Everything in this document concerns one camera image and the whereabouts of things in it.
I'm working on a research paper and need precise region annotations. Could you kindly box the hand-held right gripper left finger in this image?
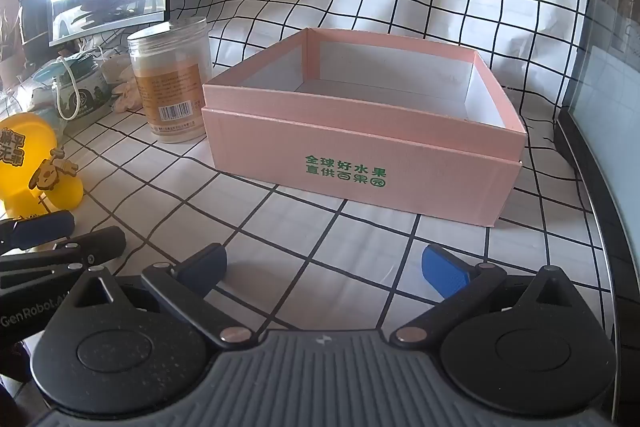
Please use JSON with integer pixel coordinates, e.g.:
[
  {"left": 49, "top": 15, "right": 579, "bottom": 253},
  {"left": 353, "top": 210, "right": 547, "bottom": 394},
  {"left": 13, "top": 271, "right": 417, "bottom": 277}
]
[{"left": 66, "top": 243, "right": 254, "bottom": 349}]

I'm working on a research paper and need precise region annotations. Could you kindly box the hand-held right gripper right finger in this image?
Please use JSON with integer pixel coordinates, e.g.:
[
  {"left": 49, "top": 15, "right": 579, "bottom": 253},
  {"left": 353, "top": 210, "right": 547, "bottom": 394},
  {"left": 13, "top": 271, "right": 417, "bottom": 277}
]
[{"left": 390, "top": 245, "right": 581, "bottom": 350}]

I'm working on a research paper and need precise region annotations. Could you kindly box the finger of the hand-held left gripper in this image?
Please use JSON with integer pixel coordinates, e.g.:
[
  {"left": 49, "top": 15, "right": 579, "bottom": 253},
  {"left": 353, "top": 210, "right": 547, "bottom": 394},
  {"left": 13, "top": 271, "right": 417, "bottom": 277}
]
[
  {"left": 0, "top": 227, "right": 126, "bottom": 293},
  {"left": 0, "top": 211, "right": 76, "bottom": 254}
]

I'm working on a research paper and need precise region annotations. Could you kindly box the pink cardboard box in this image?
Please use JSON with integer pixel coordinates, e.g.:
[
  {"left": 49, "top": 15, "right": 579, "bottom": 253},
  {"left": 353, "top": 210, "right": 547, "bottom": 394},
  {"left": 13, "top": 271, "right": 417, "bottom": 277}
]
[{"left": 201, "top": 27, "right": 529, "bottom": 229}]

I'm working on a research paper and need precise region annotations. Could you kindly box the yellow plastic toy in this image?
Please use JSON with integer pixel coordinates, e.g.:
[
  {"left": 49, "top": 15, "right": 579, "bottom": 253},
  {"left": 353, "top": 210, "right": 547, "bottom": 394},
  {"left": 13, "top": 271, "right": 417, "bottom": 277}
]
[{"left": 0, "top": 112, "right": 85, "bottom": 219}]

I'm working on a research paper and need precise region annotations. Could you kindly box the white black checkered tablecloth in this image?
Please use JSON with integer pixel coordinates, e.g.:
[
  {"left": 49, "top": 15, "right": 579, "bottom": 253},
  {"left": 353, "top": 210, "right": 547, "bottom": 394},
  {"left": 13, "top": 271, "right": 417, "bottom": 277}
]
[{"left": 0, "top": 0, "right": 621, "bottom": 348}]

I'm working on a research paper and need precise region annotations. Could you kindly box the face mask pack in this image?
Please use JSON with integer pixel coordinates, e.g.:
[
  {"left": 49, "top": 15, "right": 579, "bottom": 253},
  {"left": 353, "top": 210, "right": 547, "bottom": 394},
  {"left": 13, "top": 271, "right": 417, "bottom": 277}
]
[{"left": 32, "top": 49, "right": 112, "bottom": 122}]

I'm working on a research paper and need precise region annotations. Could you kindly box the pink plush toy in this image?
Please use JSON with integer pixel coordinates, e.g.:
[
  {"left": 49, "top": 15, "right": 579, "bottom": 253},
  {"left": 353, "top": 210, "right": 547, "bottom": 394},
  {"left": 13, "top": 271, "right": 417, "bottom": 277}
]
[{"left": 101, "top": 56, "right": 147, "bottom": 114}]

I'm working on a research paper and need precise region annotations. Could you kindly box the clear plastic jar orange label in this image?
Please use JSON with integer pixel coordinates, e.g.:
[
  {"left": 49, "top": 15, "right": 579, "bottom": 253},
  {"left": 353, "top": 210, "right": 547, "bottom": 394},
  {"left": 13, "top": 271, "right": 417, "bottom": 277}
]
[{"left": 127, "top": 17, "right": 213, "bottom": 146}]

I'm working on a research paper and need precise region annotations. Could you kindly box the black framed glass panel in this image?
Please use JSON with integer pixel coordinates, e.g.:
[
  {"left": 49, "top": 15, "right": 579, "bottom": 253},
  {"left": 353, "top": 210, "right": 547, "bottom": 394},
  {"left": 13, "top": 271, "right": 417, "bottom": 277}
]
[{"left": 552, "top": 0, "right": 640, "bottom": 358}]

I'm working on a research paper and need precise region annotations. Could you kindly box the white paper bag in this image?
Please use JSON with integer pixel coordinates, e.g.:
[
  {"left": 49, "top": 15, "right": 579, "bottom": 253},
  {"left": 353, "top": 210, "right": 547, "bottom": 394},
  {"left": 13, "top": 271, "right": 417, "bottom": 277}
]
[{"left": 536, "top": 0, "right": 592, "bottom": 120}]

